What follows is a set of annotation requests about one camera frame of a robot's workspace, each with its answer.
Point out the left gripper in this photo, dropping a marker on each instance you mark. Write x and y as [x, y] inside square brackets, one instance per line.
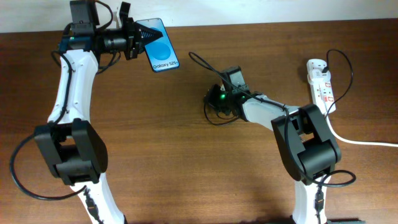
[134, 37]

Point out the white power strip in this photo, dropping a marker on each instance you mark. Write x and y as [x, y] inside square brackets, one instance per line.
[322, 96]

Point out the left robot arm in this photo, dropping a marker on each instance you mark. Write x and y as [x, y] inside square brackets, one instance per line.
[71, 148]

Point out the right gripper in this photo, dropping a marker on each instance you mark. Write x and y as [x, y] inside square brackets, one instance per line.
[210, 98]

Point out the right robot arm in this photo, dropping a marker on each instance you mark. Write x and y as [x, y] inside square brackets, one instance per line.
[308, 150]

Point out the white USB charger plug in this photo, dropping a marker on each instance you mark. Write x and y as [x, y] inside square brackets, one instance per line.
[315, 73]

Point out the blue screen Galaxy smartphone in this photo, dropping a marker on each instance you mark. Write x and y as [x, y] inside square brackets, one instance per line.
[160, 52]

